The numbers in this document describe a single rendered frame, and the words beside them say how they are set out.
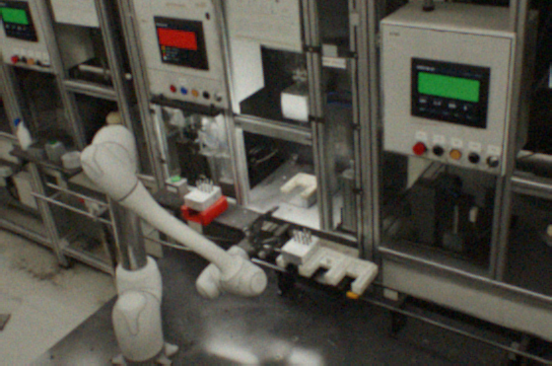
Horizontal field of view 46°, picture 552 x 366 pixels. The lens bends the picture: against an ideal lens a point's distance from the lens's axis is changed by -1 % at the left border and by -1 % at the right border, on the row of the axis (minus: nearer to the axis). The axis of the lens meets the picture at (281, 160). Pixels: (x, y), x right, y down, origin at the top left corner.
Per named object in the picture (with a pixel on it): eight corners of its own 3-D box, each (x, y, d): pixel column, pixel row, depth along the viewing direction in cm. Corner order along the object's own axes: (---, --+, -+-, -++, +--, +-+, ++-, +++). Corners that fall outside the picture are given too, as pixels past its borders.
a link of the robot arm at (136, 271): (120, 326, 248) (125, 289, 267) (164, 321, 249) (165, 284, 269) (81, 145, 211) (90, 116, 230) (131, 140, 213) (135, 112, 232)
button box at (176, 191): (169, 203, 292) (164, 181, 286) (180, 195, 297) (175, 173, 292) (181, 208, 288) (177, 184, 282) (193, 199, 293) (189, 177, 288)
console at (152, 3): (146, 96, 283) (125, -10, 261) (189, 72, 303) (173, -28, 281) (222, 112, 261) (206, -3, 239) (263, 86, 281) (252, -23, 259)
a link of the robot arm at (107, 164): (140, 185, 207) (142, 165, 219) (99, 146, 199) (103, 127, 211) (109, 209, 210) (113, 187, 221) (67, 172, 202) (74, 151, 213)
